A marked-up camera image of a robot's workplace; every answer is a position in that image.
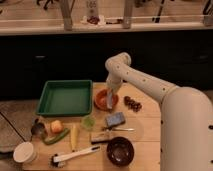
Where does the green plastic tray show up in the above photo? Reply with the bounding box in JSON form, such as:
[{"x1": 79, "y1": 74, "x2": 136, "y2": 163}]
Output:
[{"x1": 37, "y1": 80, "x2": 93, "y2": 117}]

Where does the white round container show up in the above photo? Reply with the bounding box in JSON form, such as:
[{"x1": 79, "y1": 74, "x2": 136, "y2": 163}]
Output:
[{"x1": 13, "y1": 142, "x2": 36, "y2": 163}]

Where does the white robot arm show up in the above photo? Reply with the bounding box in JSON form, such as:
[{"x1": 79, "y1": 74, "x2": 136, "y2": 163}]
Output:
[{"x1": 105, "y1": 52, "x2": 213, "y2": 171}]

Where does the wooden block brush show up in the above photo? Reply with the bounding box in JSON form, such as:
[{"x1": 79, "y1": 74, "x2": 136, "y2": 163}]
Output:
[{"x1": 90, "y1": 132, "x2": 111, "y2": 144}]

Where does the metal measuring cup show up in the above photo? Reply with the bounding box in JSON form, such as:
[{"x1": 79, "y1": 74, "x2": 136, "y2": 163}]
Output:
[{"x1": 31, "y1": 119, "x2": 47, "y2": 139}]

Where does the yellow corn cob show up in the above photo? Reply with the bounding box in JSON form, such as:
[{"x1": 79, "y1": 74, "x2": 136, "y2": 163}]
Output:
[{"x1": 70, "y1": 124, "x2": 79, "y2": 152}]

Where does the blue towel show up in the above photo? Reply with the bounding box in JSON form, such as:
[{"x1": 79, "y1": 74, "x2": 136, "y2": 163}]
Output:
[{"x1": 106, "y1": 112, "x2": 125, "y2": 127}]

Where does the orange yellow fruit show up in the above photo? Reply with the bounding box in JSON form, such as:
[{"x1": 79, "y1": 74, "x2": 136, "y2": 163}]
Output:
[{"x1": 50, "y1": 120, "x2": 63, "y2": 134}]

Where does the dark purple bowl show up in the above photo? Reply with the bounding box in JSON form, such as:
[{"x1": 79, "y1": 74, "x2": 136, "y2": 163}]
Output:
[{"x1": 106, "y1": 137, "x2": 134, "y2": 167}]

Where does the red orange bowl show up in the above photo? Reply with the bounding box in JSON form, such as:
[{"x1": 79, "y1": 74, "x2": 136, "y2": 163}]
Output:
[{"x1": 94, "y1": 89, "x2": 119, "y2": 111}]

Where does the small green cup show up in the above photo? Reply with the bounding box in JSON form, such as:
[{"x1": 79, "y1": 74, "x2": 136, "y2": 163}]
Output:
[{"x1": 82, "y1": 116, "x2": 95, "y2": 131}]

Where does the green pepper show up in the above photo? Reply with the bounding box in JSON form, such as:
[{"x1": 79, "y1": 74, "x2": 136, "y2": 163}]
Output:
[{"x1": 43, "y1": 128, "x2": 70, "y2": 145}]

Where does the dark grape bunch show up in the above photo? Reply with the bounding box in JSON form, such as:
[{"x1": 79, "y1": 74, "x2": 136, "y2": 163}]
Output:
[{"x1": 124, "y1": 96, "x2": 142, "y2": 112}]

